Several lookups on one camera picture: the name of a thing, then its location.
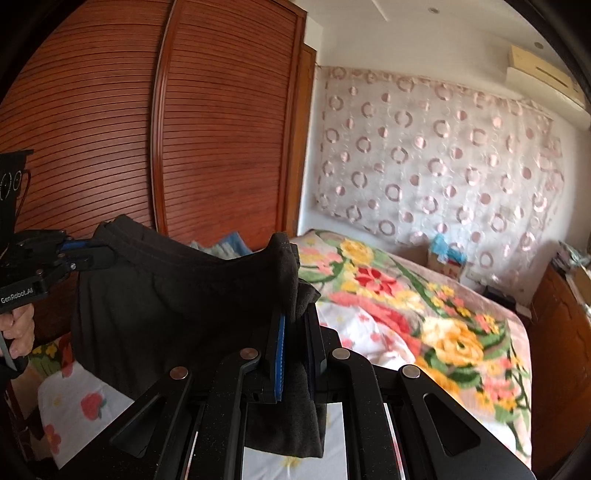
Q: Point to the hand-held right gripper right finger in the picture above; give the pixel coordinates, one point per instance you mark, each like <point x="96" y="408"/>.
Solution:
<point x="316" y="357"/>

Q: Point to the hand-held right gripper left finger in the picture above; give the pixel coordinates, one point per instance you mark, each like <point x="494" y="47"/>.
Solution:
<point x="277" y="355"/>

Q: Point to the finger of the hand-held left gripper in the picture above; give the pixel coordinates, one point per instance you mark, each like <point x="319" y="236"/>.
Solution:
<point x="90" y="259"/>
<point x="76" y="244"/>

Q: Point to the black pants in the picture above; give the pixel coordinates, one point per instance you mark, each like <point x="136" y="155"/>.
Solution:
<point x="184" y="314"/>

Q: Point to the person's left hand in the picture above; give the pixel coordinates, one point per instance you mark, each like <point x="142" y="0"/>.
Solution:
<point x="21" y="330"/>

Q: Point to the white floral bed sheet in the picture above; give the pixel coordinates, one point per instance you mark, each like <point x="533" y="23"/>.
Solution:
<point x="369" y="332"/>

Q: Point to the folded blue jeans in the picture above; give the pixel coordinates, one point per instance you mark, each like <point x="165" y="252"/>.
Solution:
<point x="226" y="244"/>

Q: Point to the colourful floral blanket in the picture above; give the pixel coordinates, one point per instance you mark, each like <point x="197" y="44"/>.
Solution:
<point x="461" y="341"/>

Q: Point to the cardboard box with blue item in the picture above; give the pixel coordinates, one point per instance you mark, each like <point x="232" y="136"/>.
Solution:
<point x="445" y="258"/>

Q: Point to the person's dark clothing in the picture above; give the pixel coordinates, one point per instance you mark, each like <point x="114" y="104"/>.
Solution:
<point x="18" y="438"/>

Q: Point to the wooden slatted wardrobe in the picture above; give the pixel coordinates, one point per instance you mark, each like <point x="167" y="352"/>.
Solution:
<point x="221" y="115"/>

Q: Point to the sheer curtain with pink rings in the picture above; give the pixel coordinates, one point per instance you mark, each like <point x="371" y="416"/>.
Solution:
<point x="438" y="170"/>

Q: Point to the wooden cabinet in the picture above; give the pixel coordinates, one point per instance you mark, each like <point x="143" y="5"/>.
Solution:
<point x="558" y="350"/>

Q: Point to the clutter of papers and boxes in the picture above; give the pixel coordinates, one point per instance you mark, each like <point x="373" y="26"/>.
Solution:
<point x="575" y="267"/>

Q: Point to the wall air conditioner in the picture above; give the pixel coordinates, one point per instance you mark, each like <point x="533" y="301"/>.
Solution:
<point x="540" y="74"/>

